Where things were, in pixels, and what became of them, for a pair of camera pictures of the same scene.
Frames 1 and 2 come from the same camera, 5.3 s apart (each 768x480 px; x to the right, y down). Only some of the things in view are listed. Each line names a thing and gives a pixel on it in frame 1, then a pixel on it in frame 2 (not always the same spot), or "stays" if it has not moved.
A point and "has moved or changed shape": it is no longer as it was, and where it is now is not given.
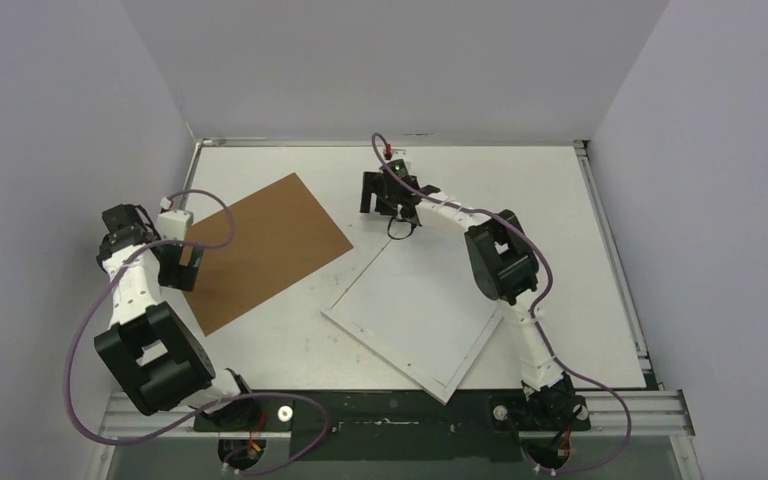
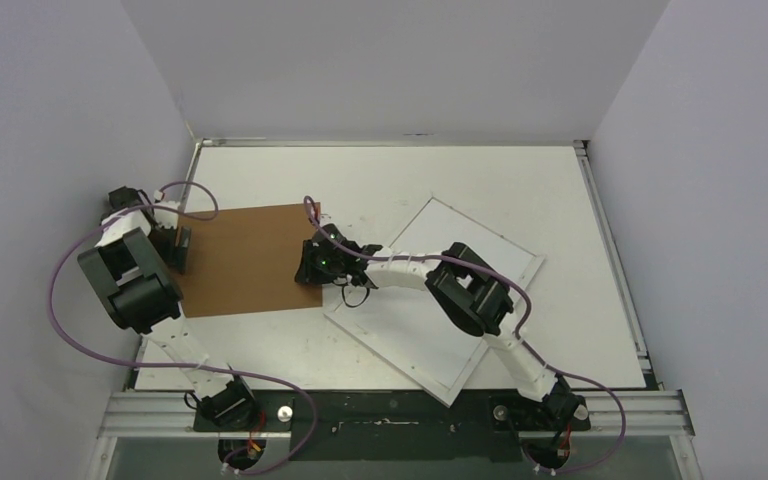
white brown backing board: x=281 y=235 has moved or changed shape
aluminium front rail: x=627 y=415 stays
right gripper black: x=373 y=192 to x=307 y=263
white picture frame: x=420 y=307 stays
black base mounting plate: x=395 y=425 stays
